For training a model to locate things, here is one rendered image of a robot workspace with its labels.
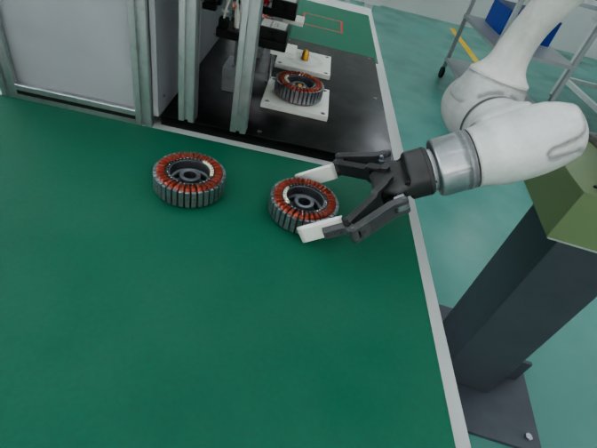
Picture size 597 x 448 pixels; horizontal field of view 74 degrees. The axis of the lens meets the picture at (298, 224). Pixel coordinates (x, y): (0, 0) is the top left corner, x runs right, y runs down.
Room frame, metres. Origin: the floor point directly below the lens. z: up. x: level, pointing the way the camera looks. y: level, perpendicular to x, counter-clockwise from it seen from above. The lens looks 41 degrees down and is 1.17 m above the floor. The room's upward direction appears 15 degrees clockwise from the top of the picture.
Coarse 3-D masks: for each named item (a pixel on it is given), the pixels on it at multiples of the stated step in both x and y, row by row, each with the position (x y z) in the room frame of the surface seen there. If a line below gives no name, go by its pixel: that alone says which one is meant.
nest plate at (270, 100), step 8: (272, 80) 0.93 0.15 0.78; (272, 88) 0.89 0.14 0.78; (264, 96) 0.83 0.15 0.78; (272, 96) 0.84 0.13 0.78; (328, 96) 0.93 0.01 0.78; (264, 104) 0.80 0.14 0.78; (272, 104) 0.81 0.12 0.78; (280, 104) 0.82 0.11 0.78; (288, 104) 0.83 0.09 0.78; (296, 104) 0.84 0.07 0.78; (320, 104) 0.87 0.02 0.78; (328, 104) 0.88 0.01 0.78; (288, 112) 0.81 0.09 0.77; (296, 112) 0.81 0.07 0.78; (304, 112) 0.81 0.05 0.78; (312, 112) 0.82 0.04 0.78; (320, 112) 0.83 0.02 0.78
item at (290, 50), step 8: (232, 24) 0.88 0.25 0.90; (264, 24) 0.86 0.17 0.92; (272, 24) 0.87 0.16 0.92; (280, 24) 0.89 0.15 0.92; (288, 24) 0.90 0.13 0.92; (216, 32) 0.83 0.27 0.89; (224, 32) 0.83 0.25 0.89; (232, 32) 0.84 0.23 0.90; (264, 32) 0.85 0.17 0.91; (272, 32) 0.85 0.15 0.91; (280, 32) 0.85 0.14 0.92; (288, 32) 0.86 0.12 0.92; (264, 40) 0.84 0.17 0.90; (272, 40) 0.85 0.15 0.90; (280, 40) 0.85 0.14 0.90; (288, 40) 0.91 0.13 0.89; (272, 48) 0.84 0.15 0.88; (280, 48) 0.85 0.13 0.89; (288, 48) 0.88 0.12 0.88; (296, 48) 0.89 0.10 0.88; (288, 56) 0.85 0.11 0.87
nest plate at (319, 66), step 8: (280, 56) 1.10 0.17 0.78; (296, 56) 1.13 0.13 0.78; (312, 56) 1.17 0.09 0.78; (320, 56) 1.19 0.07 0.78; (328, 56) 1.20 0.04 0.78; (280, 64) 1.05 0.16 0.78; (288, 64) 1.06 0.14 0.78; (296, 64) 1.07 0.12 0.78; (304, 64) 1.09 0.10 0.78; (312, 64) 1.11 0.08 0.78; (320, 64) 1.12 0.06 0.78; (328, 64) 1.14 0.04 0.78; (304, 72) 1.05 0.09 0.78; (312, 72) 1.05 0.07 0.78; (320, 72) 1.06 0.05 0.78; (328, 72) 1.08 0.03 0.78
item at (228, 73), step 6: (228, 60) 0.87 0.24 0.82; (228, 66) 0.84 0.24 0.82; (222, 72) 0.83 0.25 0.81; (228, 72) 0.83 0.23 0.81; (234, 72) 0.83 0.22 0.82; (222, 78) 0.83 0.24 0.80; (228, 78) 0.83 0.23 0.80; (234, 78) 0.83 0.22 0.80; (222, 84) 0.83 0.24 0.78; (228, 84) 0.83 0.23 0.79; (234, 84) 0.84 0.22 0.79; (222, 90) 0.83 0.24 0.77; (228, 90) 0.83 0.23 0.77
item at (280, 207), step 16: (272, 192) 0.51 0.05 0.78; (288, 192) 0.52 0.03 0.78; (304, 192) 0.54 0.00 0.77; (320, 192) 0.54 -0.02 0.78; (272, 208) 0.48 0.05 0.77; (288, 208) 0.47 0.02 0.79; (304, 208) 0.49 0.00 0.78; (320, 208) 0.52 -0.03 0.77; (336, 208) 0.51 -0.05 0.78; (288, 224) 0.46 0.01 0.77; (304, 224) 0.46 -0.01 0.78
